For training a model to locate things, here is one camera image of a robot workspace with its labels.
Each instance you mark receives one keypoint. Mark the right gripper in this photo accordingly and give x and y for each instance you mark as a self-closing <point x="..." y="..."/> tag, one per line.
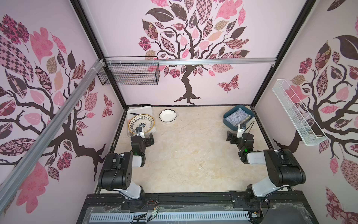
<point x="233" y="136"/>

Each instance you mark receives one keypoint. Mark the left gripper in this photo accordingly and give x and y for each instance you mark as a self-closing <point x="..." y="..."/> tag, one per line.
<point x="136" y="137"/>

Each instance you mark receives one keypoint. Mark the teal storage box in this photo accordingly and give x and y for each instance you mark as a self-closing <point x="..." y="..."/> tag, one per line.
<point x="247" y="110"/>

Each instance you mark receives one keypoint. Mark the purple white sticker sheet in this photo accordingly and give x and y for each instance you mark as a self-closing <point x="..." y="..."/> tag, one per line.
<point x="238" y="117"/>

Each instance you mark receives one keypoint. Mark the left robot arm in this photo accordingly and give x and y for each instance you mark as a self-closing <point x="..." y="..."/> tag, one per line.
<point x="116" y="173"/>

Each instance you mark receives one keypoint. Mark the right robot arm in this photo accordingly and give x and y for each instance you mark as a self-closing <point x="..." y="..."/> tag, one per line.
<point x="282" y="167"/>

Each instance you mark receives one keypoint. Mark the patterned yellow rim plate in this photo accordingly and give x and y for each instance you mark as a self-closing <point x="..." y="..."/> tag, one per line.
<point x="145" y="121"/>

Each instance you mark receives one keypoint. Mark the white rectangular tray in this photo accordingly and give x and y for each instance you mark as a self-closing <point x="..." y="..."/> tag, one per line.
<point x="136" y="111"/>

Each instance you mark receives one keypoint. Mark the white scalloped bowl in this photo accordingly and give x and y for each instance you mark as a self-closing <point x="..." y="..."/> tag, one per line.
<point x="168" y="116"/>

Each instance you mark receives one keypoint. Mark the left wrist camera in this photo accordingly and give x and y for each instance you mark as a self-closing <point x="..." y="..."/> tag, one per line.
<point x="140" y="132"/>

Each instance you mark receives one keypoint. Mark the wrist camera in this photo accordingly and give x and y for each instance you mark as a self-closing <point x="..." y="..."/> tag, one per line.
<point x="140" y="132"/>
<point x="241" y="130"/>

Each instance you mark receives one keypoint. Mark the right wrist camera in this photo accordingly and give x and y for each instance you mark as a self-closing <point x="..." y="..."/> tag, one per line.
<point x="241" y="130"/>

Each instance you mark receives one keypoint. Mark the white wire shelf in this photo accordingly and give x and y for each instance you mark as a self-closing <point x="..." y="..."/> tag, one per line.
<point x="302" y="119"/>

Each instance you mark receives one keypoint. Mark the black wire basket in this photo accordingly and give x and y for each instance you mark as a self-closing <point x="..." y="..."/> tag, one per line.
<point x="134" y="70"/>

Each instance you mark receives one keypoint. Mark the white slotted cable duct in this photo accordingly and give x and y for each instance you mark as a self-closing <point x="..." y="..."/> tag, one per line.
<point x="146" y="217"/>

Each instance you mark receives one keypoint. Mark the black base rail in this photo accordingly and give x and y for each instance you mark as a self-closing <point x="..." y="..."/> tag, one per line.
<point x="283" y="207"/>

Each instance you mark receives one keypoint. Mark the aluminium rail back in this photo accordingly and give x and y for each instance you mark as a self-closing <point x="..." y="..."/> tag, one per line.
<point x="193" y="61"/>

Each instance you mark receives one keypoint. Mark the aluminium rail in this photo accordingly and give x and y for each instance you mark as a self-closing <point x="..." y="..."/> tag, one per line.
<point x="22" y="169"/>
<point x="193" y="61"/>

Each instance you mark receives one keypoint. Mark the aluminium rail left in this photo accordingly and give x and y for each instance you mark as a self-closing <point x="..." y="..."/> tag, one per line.
<point x="22" y="169"/>

